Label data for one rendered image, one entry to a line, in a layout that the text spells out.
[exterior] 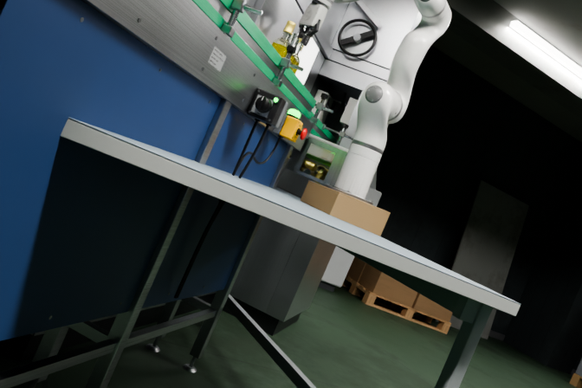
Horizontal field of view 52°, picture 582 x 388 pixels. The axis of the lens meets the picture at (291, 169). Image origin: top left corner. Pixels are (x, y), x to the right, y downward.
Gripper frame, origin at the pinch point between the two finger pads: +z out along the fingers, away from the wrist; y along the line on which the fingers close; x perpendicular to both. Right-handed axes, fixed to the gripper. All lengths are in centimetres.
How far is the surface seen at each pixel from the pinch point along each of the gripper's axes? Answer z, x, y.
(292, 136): 36, -17, 50
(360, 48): -21, 69, -56
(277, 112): 31, -38, 69
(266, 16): 0.8, -21.9, 5.4
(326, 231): 48, -44, 117
